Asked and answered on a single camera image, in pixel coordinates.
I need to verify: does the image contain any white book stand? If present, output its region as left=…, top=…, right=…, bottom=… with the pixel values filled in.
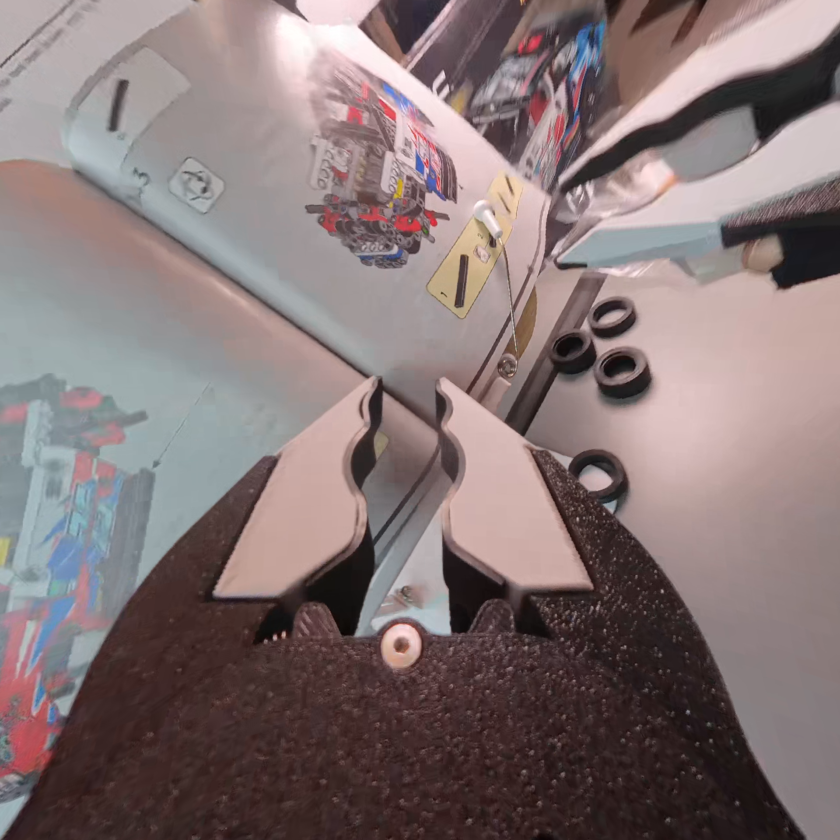
left=357, top=200, right=542, bottom=634

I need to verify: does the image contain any toy car set box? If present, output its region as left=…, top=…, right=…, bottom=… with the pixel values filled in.
left=403, top=0, right=611, bottom=194

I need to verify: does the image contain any person's right hand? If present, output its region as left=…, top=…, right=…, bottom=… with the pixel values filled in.
left=742, top=238, right=786, bottom=271

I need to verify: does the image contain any black toy tire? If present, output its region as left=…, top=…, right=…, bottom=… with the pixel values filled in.
left=550, top=330, right=597, bottom=375
left=568, top=449, right=629, bottom=505
left=588, top=298, right=637, bottom=339
left=594, top=348, right=654, bottom=400

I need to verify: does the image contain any toy car instruction booklet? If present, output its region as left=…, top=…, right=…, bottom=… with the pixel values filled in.
left=0, top=0, right=555, bottom=811

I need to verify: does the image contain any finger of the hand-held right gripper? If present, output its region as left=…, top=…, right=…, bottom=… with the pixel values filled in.
left=561, top=13, right=840, bottom=189
left=556, top=108, right=840, bottom=283

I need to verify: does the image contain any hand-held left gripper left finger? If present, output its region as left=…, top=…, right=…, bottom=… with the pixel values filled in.
left=212, top=375, right=385, bottom=636

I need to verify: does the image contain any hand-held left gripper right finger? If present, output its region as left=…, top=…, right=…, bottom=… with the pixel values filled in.
left=434, top=377, right=593, bottom=634

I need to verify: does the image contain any grey desk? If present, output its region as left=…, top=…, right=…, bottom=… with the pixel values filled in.
left=512, top=262, right=840, bottom=840

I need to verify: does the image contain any clear plastic bag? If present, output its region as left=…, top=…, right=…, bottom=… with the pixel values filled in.
left=548, top=154, right=677, bottom=277

